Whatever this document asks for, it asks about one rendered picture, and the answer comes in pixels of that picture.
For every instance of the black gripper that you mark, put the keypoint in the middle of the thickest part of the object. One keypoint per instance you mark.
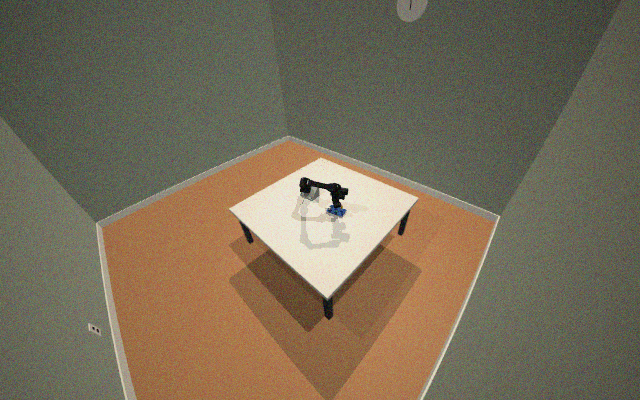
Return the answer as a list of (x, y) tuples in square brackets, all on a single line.
[(335, 200)]

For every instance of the blue circuit board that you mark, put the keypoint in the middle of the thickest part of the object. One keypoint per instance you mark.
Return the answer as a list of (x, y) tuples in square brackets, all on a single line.
[(337, 211)]

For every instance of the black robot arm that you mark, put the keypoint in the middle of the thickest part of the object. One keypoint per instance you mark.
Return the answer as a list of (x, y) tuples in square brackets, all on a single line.
[(334, 188)]

